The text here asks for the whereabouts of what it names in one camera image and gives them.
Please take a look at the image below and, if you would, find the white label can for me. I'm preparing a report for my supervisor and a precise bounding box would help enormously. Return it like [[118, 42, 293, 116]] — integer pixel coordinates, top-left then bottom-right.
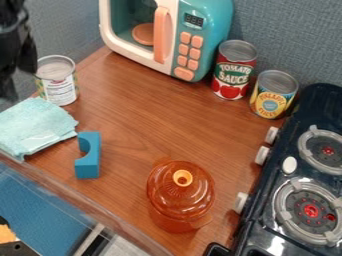
[[33, 54, 81, 107]]

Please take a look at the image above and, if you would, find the teal toy microwave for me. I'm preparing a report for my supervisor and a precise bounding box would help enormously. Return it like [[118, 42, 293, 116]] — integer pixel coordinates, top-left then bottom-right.
[[97, 0, 236, 83]]

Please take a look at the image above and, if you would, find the blue arch block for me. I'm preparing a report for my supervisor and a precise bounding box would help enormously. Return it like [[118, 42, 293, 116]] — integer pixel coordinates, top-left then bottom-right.
[[73, 130, 103, 180]]

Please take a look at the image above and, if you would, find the orange transparent lid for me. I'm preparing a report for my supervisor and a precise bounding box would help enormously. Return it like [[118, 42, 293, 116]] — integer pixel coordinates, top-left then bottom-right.
[[145, 160, 217, 222]]

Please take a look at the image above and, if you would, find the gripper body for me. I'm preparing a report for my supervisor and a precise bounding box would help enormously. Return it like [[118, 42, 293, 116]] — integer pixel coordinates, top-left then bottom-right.
[[0, 13, 41, 102]]

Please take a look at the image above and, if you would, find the red tomato sauce can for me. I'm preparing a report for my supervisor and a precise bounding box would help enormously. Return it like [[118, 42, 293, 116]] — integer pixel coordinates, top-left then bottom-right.
[[209, 39, 260, 101]]

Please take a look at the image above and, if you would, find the light blue cloth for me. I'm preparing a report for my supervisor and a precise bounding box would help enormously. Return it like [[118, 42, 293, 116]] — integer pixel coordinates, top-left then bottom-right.
[[0, 96, 81, 163]]

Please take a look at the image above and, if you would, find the toy stove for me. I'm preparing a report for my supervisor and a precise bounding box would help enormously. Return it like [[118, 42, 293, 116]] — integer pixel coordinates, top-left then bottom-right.
[[201, 82, 342, 256]]

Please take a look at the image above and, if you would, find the orange pot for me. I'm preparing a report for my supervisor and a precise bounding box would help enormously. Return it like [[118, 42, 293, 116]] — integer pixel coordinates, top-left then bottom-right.
[[146, 199, 216, 235]]

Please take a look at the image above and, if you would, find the yellow label can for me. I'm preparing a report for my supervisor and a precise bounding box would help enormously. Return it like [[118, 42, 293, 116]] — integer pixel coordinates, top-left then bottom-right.
[[248, 69, 301, 121]]

